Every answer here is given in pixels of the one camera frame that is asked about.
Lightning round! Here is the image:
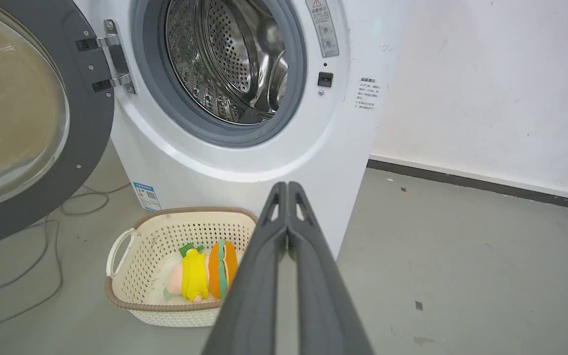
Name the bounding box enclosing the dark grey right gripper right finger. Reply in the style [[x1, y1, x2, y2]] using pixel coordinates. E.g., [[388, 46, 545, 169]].
[[287, 181, 375, 355]]

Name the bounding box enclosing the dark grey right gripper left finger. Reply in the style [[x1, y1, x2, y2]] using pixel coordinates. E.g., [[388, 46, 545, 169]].
[[202, 181, 289, 355]]

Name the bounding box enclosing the white front-load washing machine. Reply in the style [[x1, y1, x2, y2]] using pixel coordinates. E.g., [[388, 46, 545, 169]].
[[70, 0, 415, 259]]

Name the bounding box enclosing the metal door hinge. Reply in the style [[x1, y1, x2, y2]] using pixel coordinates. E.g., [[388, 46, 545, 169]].
[[75, 19, 137, 95]]

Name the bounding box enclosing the grey round washing machine door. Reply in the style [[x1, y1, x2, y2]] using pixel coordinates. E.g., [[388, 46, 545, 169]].
[[0, 0, 116, 250]]

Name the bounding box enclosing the colourful plush doll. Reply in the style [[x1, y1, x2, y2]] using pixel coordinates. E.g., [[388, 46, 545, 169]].
[[163, 240, 239, 303]]

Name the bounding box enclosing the cream perforated laundry basket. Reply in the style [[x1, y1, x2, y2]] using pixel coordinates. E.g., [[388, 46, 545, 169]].
[[105, 207, 259, 328]]

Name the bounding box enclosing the thin grey floor cable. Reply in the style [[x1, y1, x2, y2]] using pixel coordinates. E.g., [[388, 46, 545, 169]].
[[0, 181, 132, 336]]

